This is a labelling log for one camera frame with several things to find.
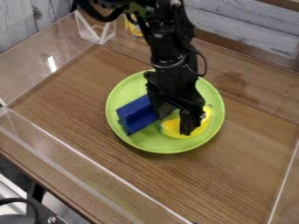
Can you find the green round plate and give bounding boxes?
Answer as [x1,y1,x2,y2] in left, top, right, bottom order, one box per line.
[105,72,225,154]

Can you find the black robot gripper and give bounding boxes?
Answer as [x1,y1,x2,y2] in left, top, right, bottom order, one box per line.
[144,63,205,136]

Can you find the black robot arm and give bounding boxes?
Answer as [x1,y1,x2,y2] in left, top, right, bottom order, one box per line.
[74,0,207,136]

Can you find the clear acrylic tray wall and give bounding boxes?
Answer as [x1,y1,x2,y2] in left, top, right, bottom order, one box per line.
[0,99,192,224]

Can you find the blue foam block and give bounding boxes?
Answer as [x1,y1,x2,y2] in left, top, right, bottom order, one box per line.
[116,94,159,135]

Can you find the black cable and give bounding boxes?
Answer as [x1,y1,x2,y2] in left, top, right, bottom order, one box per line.
[0,197,42,224]

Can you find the clear acrylic corner bracket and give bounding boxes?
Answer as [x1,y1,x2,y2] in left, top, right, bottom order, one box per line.
[74,10,117,46]

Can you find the black metal table bracket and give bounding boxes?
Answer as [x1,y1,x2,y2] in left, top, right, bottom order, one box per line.
[28,183,68,224]

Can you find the yellow toy banana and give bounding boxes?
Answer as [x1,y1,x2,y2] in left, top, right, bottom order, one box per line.
[159,105,213,139]

